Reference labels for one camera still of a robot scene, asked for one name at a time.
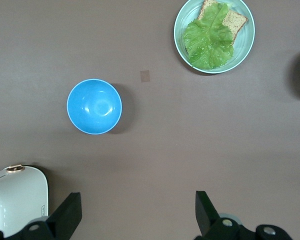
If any light green plate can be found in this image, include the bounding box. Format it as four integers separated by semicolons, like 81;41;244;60
173;0;256;75

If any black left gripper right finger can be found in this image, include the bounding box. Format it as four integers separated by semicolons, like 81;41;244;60
194;190;295;240

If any green lettuce leaf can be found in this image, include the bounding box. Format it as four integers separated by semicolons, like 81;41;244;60
182;2;235;71

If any brown bread slice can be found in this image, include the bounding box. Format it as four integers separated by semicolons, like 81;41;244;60
197;0;249;47

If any blue plastic bowl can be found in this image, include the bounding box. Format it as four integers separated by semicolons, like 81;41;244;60
66;78;123;136

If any white toaster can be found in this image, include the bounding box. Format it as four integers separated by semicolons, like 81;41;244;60
0;164;50;238

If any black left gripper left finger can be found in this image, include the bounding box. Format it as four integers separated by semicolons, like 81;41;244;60
0;191;83;240

